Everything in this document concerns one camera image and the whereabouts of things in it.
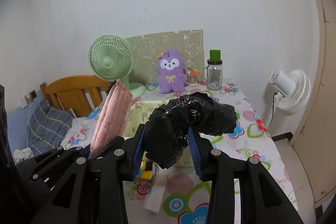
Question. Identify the black plastic bag bundle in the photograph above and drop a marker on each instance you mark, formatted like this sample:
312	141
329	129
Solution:
178	124

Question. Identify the green printed board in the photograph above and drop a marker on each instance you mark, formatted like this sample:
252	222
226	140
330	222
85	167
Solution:
147	48

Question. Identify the yellow printed fabric storage box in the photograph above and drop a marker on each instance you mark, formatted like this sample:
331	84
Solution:
136	116

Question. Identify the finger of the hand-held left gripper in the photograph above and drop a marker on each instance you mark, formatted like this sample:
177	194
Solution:
113	146
52	161

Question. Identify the cotton swab jar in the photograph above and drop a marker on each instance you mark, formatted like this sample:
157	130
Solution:
193	79

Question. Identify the grey plaid pillow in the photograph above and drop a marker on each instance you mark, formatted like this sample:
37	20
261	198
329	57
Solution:
47	124

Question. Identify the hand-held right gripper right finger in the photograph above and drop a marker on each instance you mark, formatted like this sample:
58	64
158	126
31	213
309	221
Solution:
195	158

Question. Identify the white standing fan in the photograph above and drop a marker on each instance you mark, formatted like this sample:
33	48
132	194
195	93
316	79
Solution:
294	92

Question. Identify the green desk fan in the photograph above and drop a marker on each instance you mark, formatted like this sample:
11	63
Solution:
110	61

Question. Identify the pink plastic packet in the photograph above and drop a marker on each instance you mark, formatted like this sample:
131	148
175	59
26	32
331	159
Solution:
115	113

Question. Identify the purple plush toy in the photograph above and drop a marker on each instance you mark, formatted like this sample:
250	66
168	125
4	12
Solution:
170	79

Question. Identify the beige wooden door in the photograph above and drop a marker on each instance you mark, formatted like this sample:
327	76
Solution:
320	82

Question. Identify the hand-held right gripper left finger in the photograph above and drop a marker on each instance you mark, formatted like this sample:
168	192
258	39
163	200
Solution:
137	155

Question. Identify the white crumpled cloth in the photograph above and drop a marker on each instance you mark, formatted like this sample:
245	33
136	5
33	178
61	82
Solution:
23	153

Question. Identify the glass jar with green lid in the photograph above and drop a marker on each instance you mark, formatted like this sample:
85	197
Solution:
215	77

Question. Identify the white folded cloth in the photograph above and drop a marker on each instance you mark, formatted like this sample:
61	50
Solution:
155	200

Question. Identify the wooden bed headboard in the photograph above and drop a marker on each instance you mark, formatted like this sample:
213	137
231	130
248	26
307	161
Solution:
73	85

